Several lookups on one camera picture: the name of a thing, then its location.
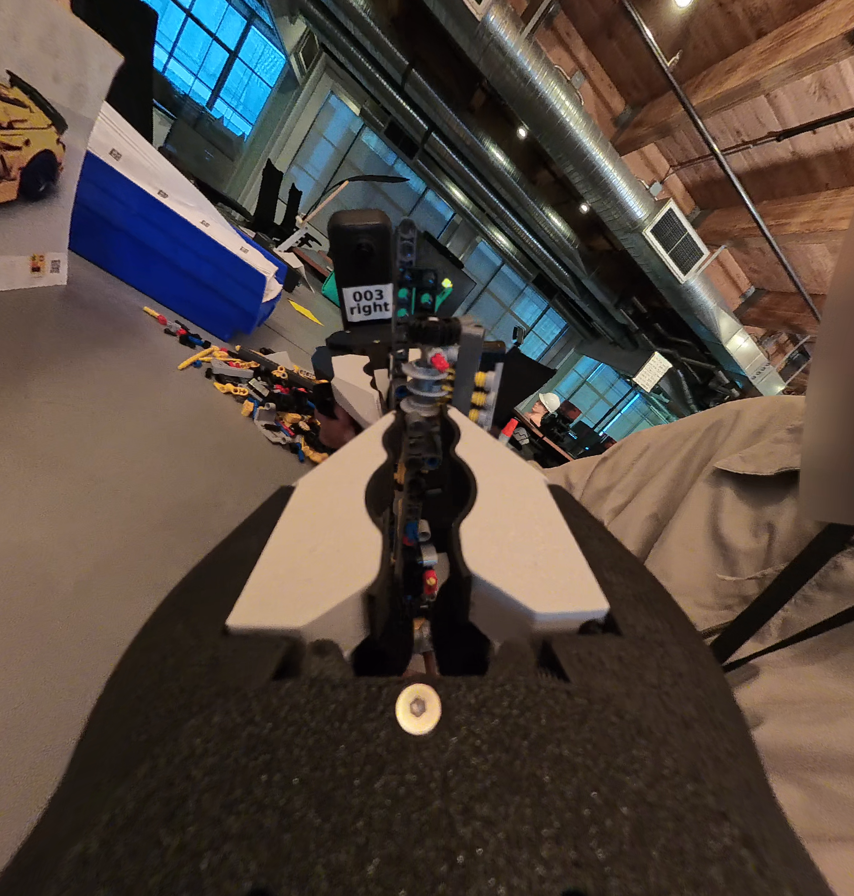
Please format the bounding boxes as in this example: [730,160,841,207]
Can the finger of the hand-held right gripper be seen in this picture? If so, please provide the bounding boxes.
[332,353,389,429]

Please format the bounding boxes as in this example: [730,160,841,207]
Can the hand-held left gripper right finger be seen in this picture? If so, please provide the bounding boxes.
[443,408,611,648]

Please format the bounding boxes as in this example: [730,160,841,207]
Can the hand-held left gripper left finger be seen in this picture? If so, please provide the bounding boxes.
[225,412,401,660]

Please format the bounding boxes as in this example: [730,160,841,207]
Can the black toy brick engine assembly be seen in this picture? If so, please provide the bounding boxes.
[388,217,506,676]

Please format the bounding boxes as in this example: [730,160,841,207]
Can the grey desk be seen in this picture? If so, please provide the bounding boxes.
[0,252,400,876]

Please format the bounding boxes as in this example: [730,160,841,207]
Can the pile of toy brick pieces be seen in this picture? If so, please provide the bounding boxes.
[142,304,338,464]

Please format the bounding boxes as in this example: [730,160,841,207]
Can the black monitor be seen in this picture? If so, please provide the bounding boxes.
[416,234,478,312]

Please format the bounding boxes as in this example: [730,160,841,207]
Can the blue storage bin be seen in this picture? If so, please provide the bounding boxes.
[69,150,288,344]

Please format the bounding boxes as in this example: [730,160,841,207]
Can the white paper parts bags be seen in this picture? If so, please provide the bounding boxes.
[90,101,289,303]

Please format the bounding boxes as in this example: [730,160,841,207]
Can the hanging white sheet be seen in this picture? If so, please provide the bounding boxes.
[632,351,674,393]

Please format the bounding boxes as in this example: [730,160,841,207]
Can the large paned window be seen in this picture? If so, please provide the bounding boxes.
[139,0,289,139]

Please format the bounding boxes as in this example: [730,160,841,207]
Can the white air vent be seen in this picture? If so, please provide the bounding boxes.
[642,198,712,282]

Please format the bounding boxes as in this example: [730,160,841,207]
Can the yellow car instruction booklet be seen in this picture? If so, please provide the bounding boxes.
[0,0,125,295]

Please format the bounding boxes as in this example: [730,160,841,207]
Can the silver air duct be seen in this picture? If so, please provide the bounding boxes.
[462,0,778,379]

